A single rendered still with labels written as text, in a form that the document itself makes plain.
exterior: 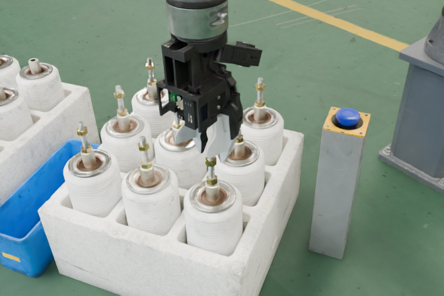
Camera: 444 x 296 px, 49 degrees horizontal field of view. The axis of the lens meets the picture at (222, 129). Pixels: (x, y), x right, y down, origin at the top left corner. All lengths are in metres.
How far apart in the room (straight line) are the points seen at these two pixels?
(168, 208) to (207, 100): 0.28
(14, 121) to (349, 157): 0.69
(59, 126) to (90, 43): 0.75
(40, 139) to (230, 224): 0.53
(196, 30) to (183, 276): 0.44
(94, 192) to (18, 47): 1.16
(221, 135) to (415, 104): 0.61
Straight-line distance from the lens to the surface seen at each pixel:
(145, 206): 0.82
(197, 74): 0.62
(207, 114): 0.64
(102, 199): 0.90
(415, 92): 1.18
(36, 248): 1.04
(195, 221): 0.79
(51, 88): 1.21
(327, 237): 1.02
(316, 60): 1.72
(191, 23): 0.58
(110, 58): 1.78
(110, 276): 0.98
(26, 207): 1.14
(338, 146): 0.86
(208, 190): 0.78
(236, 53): 0.66
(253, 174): 0.86
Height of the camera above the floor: 0.81
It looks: 36 degrees down
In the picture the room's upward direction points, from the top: 2 degrees counter-clockwise
